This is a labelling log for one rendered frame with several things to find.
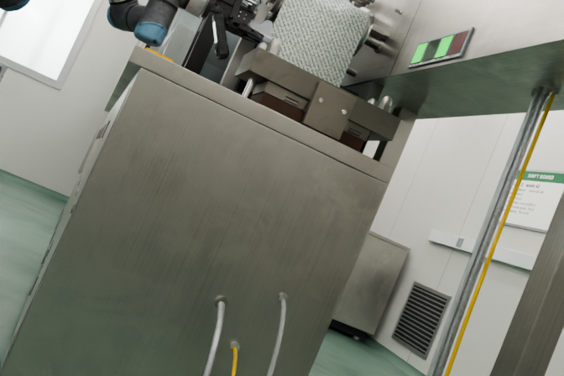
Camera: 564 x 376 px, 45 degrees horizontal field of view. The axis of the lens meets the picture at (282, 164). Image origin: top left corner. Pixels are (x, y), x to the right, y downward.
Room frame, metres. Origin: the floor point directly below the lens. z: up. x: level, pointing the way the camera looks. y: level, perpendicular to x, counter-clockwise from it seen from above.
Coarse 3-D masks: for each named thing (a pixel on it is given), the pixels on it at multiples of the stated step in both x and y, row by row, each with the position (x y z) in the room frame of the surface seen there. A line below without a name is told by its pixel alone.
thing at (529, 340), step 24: (408, 120) 2.03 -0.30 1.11; (384, 144) 2.03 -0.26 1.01; (384, 192) 2.04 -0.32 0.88; (552, 240) 1.19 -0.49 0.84; (552, 264) 1.17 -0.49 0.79; (528, 288) 1.20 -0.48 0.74; (552, 288) 1.16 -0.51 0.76; (528, 312) 1.18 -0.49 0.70; (552, 312) 1.16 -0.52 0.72; (528, 336) 1.16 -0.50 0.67; (552, 336) 1.17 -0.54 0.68; (312, 360) 2.04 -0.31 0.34; (504, 360) 1.19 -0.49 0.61; (528, 360) 1.16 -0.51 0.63
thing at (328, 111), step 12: (324, 84) 1.60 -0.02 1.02; (312, 96) 1.61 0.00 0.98; (324, 96) 1.60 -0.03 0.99; (336, 96) 1.61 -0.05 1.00; (348, 96) 1.61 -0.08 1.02; (312, 108) 1.60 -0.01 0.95; (324, 108) 1.60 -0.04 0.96; (336, 108) 1.61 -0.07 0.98; (348, 108) 1.62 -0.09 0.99; (312, 120) 1.60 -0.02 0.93; (324, 120) 1.61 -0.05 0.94; (336, 120) 1.61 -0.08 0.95; (324, 132) 1.61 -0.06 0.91; (336, 132) 1.62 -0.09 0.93
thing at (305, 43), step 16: (288, 16) 1.78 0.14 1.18; (304, 16) 1.79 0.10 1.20; (272, 32) 1.77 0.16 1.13; (288, 32) 1.78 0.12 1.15; (304, 32) 1.79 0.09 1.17; (320, 32) 1.80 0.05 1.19; (288, 48) 1.79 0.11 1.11; (304, 48) 1.80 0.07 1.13; (320, 48) 1.81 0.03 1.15; (336, 48) 1.82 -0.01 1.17; (352, 48) 1.83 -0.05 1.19; (304, 64) 1.80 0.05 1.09; (320, 64) 1.81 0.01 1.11; (336, 64) 1.82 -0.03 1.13; (336, 80) 1.83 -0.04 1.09
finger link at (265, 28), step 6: (252, 24) 1.74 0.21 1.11; (258, 24) 1.74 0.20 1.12; (264, 24) 1.75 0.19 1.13; (270, 24) 1.75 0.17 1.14; (258, 30) 1.74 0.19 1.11; (264, 30) 1.75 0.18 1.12; (270, 30) 1.75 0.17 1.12; (252, 36) 1.74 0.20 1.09; (264, 36) 1.74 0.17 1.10; (270, 36) 1.75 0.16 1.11; (264, 42) 1.75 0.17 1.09
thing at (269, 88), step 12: (264, 84) 1.61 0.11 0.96; (252, 96) 1.72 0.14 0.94; (264, 96) 1.60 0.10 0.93; (276, 96) 1.60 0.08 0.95; (288, 96) 1.61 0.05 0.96; (276, 108) 1.61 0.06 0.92; (288, 108) 1.61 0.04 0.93; (300, 108) 1.62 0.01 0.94; (300, 120) 1.62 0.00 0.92; (348, 120) 1.65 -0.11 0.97; (348, 132) 1.65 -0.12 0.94; (360, 132) 1.66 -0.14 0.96; (348, 144) 1.66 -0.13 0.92; (360, 144) 1.67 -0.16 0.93
